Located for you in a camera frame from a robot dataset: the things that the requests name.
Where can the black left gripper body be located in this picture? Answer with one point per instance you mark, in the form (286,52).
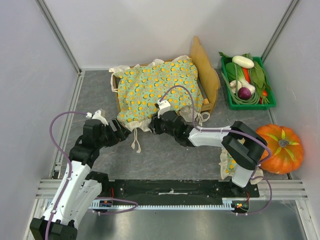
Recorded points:
(108,136)

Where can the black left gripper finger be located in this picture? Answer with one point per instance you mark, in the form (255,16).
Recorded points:
(123,134)
(117,124)

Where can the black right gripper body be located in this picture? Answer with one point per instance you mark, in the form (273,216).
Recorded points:
(157,124)

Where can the lemon print cushion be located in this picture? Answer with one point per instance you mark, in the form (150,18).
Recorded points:
(140,87)

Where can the wooden pet bed frame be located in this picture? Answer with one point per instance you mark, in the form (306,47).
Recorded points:
(207,76)

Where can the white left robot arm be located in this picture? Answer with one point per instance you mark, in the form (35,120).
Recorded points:
(79,187)

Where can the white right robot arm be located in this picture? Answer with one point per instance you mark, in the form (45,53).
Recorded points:
(242,143)

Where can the small lemon print pillow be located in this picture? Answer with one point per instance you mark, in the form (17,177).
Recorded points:
(228,166)

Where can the white mushroom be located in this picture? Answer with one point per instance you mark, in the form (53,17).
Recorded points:
(235,86)

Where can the purple onion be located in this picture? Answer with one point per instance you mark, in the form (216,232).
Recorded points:
(244,93)

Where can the bok choy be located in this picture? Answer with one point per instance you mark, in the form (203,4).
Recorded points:
(234,71)

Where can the green long beans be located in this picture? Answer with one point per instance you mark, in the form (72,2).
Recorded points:
(254,100)

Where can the orange carrot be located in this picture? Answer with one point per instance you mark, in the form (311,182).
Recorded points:
(246,75)

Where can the white eggplant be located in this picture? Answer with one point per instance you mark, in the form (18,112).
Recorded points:
(243,62)

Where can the green spinach leaves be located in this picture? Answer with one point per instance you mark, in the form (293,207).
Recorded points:
(257,74)

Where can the orange pumpkin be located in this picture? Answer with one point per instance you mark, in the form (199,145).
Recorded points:
(287,152)

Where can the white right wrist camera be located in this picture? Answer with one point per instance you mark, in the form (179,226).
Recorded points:
(163,106)

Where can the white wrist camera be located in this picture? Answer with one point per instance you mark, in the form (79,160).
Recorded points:
(163,106)
(98,115)

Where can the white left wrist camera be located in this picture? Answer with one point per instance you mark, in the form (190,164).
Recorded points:
(98,115)

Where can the white rope tie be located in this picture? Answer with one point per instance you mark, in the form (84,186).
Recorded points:
(202,117)

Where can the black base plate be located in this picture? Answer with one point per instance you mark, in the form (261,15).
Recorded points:
(173,192)

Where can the white cable duct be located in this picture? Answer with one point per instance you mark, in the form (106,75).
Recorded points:
(107,204)

